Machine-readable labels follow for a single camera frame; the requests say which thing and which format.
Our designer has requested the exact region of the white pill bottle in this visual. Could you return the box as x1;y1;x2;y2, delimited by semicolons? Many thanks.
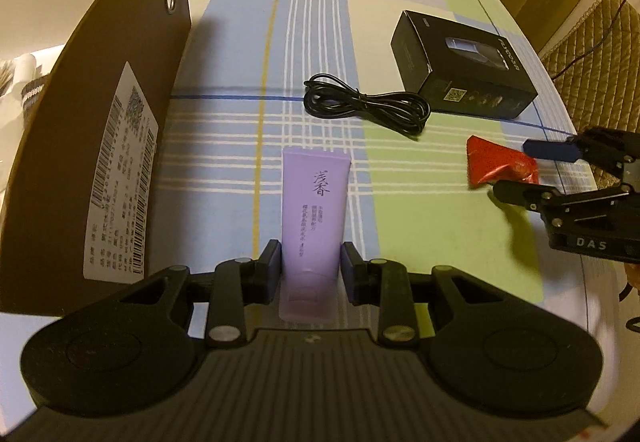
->
9;53;39;92

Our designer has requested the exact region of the quilted tan chair cushion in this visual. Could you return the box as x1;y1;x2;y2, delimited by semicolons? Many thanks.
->
539;0;640;193

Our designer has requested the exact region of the black product box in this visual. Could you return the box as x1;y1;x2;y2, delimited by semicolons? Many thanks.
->
390;10;537;120

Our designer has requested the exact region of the red snack packet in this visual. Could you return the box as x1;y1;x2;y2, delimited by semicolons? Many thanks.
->
466;135;539;188

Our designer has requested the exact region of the black coiled cable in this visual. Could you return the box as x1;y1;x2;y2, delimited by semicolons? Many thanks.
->
302;72;433;139

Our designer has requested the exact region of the purple cream tube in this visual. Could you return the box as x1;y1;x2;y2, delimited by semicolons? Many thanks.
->
279;147;350;324

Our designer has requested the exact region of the thin black wall cable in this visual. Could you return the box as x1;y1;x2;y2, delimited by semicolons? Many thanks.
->
549;0;640;83

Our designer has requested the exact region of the brown white storage box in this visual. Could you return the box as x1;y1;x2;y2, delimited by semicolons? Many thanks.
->
1;0;191;316

